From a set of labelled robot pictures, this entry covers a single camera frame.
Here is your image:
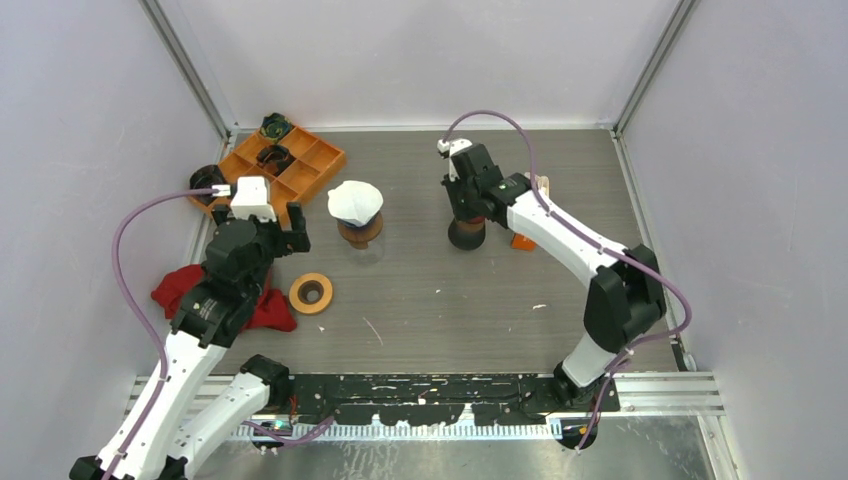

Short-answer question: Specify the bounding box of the red and black carafe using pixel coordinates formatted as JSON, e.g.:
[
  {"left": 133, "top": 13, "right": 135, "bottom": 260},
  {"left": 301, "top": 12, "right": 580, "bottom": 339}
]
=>
[{"left": 448, "top": 217, "right": 486, "bottom": 251}]

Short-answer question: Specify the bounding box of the dark wooden dripper stand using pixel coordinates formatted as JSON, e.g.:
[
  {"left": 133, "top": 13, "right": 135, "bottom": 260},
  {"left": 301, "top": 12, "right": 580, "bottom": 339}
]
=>
[{"left": 336, "top": 212, "right": 384, "bottom": 250}]

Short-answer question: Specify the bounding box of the white paper coffee filter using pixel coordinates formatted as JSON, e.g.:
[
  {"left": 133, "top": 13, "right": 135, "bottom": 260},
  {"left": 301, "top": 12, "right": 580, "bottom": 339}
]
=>
[{"left": 327, "top": 180, "right": 384, "bottom": 227}]

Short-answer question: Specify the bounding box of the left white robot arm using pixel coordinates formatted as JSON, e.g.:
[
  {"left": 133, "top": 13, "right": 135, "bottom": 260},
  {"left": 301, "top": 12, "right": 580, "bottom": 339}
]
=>
[{"left": 69, "top": 202, "right": 311, "bottom": 479}]

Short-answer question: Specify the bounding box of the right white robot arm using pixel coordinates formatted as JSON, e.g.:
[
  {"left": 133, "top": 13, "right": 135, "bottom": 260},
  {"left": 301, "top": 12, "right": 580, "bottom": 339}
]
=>
[{"left": 437, "top": 139, "right": 667, "bottom": 411}]

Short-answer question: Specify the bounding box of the orange coffee filter box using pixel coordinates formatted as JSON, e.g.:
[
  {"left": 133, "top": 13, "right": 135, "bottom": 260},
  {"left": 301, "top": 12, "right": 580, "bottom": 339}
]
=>
[{"left": 510, "top": 233, "right": 536, "bottom": 252}]

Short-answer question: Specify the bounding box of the red cloth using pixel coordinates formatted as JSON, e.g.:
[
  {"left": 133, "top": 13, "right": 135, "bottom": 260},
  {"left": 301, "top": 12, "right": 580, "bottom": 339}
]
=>
[{"left": 150, "top": 264, "right": 297, "bottom": 332}]

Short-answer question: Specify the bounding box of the glass beaker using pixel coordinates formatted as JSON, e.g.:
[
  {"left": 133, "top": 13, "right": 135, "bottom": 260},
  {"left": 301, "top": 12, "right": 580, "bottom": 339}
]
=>
[{"left": 347, "top": 237, "right": 385, "bottom": 266}]

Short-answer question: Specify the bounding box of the orange wooden compartment tray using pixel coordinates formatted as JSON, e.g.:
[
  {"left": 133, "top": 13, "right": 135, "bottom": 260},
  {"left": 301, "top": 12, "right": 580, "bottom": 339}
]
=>
[{"left": 188, "top": 126, "right": 347, "bottom": 225}]

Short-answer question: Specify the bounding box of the black rolled cloth in tray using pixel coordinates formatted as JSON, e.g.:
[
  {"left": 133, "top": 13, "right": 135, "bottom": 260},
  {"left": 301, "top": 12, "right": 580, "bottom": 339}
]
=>
[{"left": 256, "top": 144, "right": 296, "bottom": 176}]

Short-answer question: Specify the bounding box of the dark patterned rolled cloth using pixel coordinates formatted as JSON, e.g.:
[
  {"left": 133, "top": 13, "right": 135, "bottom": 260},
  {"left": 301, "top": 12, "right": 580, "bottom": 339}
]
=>
[{"left": 259, "top": 112, "right": 293, "bottom": 144}]

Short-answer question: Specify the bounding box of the light wooden ring holder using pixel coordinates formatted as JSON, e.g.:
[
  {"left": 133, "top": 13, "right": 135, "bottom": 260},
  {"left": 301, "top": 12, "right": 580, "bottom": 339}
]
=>
[{"left": 288, "top": 273, "right": 334, "bottom": 315}]

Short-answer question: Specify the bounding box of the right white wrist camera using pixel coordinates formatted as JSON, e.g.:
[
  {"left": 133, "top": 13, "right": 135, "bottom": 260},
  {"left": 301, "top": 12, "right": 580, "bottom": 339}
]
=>
[{"left": 437, "top": 138, "right": 473, "bottom": 182}]

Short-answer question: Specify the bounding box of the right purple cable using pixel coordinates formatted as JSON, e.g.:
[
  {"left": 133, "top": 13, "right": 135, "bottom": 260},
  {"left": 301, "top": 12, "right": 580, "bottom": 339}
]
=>
[{"left": 440, "top": 109, "right": 694, "bottom": 458}]

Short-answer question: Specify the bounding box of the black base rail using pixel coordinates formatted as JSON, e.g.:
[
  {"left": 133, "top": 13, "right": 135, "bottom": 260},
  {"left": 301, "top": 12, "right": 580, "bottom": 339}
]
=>
[{"left": 259, "top": 373, "right": 620, "bottom": 427}]

